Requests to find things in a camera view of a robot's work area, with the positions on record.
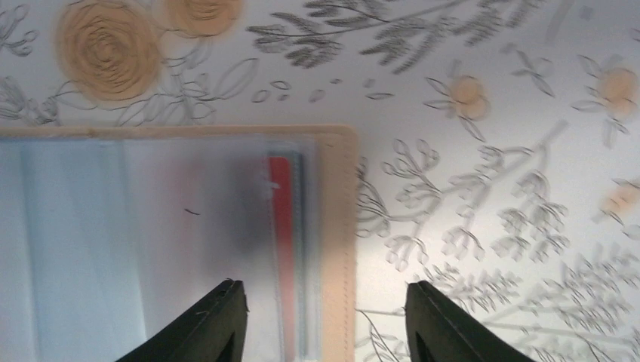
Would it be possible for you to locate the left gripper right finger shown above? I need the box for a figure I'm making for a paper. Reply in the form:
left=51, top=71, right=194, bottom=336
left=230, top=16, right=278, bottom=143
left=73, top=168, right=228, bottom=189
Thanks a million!
left=405, top=281, right=534, bottom=362

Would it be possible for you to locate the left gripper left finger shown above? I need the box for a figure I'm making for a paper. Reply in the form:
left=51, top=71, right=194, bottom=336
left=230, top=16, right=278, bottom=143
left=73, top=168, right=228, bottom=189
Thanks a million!
left=118, top=279, right=248, bottom=362

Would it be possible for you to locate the beige card holder wallet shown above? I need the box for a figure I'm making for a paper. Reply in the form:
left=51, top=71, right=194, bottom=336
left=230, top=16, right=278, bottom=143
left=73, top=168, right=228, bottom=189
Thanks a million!
left=1, top=125, right=358, bottom=361

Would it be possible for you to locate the floral table mat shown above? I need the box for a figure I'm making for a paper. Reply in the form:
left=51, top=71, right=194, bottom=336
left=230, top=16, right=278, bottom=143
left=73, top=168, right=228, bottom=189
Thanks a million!
left=1, top=1, right=639, bottom=361

